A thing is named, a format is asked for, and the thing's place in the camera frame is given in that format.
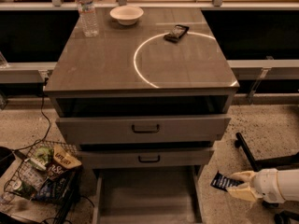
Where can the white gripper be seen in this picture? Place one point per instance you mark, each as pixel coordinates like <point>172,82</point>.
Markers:
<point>265,185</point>

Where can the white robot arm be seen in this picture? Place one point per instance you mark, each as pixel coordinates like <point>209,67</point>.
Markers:
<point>288,183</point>

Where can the middle grey drawer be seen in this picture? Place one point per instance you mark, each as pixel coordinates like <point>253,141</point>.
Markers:
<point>146,158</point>

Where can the top grey drawer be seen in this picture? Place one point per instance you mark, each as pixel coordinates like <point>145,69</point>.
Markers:
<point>133,130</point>

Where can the bottom grey open drawer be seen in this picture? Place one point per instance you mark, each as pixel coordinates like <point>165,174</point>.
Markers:
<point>160,195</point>

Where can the grey drawer cabinet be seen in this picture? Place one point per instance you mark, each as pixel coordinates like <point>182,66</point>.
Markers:
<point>134,72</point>

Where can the black chair base leg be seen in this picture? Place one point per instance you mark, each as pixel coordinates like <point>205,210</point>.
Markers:
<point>280,163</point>

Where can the dark snack bar wrapper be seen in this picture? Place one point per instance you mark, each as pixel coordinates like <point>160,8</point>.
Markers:
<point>177,33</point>

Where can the brown chip bag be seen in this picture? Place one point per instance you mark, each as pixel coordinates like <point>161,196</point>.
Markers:
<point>63,161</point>

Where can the blue snack bag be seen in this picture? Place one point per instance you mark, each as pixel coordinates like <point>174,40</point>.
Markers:
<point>52,191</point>

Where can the green snack bag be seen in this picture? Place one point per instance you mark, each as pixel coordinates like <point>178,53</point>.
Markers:
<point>44,155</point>

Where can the green can in basket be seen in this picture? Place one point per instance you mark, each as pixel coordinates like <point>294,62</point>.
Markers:
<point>23,189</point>

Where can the clear plastic water bottle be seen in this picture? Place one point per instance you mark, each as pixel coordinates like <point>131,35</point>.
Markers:
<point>87,14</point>

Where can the black wire basket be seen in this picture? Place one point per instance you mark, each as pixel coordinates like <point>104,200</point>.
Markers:
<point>32,172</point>

